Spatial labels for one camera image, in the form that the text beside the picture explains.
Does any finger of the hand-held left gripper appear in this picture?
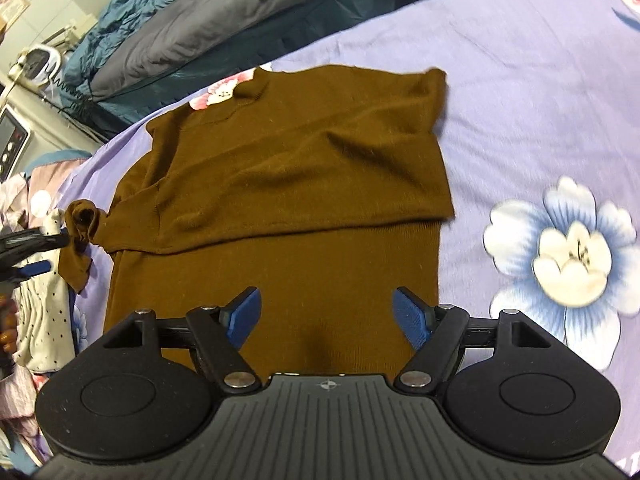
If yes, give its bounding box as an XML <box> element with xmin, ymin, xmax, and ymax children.
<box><xmin>0</xmin><ymin>229</ymin><xmax>70</xmax><ymax>261</ymax></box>
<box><xmin>12</xmin><ymin>261</ymin><xmax>54</xmax><ymax>282</ymax></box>

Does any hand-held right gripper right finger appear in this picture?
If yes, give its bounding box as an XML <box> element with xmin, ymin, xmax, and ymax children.
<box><xmin>391</xmin><ymin>286</ymin><xmax>553</xmax><ymax>393</ymax></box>

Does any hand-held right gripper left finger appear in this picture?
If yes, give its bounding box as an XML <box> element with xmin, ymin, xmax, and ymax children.
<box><xmin>102</xmin><ymin>286</ymin><xmax>263</xmax><ymax>394</ymax></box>

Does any brown sweater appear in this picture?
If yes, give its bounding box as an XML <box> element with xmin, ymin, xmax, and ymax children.
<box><xmin>57</xmin><ymin>64</ymin><xmax>456</xmax><ymax>376</ymax></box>

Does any person's left hand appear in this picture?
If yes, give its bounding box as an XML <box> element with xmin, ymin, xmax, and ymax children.
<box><xmin>0</xmin><ymin>297</ymin><xmax>21</xmax><ymax>357</ymax></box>

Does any lilac crumpled garment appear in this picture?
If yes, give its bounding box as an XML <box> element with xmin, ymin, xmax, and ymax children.
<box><xmin>0</xmin><ymin>172</ymin><xmax>31</xmax><ymax>233</ymax></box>

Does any cream polka dot garment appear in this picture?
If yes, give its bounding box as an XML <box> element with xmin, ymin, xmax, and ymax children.
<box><xmin>12</xmin><ymin>205</ymin><xmax>81</xmax><ymax>373</ymax></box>

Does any pink floral cloth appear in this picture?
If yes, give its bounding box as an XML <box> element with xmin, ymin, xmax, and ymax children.
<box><xmin>22</xmin><ymin>150</ymin><xmax>93</xmax><ymax>231</ymax></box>

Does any white appliance with control panel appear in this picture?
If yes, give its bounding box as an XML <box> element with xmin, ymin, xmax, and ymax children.
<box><xmin>0</xmin><ymin>80</ymin><xmax>36</xmax><ymax>186</ymax></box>

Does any white handheld device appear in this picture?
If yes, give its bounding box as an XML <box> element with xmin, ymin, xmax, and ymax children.
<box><xmin>10</xmin><ymin>45</ymin><xmax>63</xmax><ymax>93</ymax></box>

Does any purple floral bedsheet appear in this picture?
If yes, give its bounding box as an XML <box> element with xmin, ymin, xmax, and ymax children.
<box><xmin>50</xmin><ymin>0</ymin><xmax>640</xmax><ymax>476</ymax></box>

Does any blue quilted bed cover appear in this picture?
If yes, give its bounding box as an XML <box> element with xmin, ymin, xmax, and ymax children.
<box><xmin>60</xmin><ymin>0</ymin><xmax>476</xmax><ymax>126</ymax></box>

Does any dark grey blanket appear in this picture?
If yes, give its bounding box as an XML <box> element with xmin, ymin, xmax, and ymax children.
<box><xmin>90</xmin><ymin>0</ymin><xmax>416</xmax><ymax>106</ymax></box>

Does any coiled cord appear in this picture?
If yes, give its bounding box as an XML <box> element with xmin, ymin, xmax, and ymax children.
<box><xmin>47</xmin><ymin>77</ymin><xmax>103</xmax><ymax>133</ymax></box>

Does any wall poster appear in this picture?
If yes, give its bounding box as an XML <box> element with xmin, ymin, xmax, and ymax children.
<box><xmin>0</xmin><ymin>0</ymin><xmax>28</xmax><ymax>26</ymax></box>

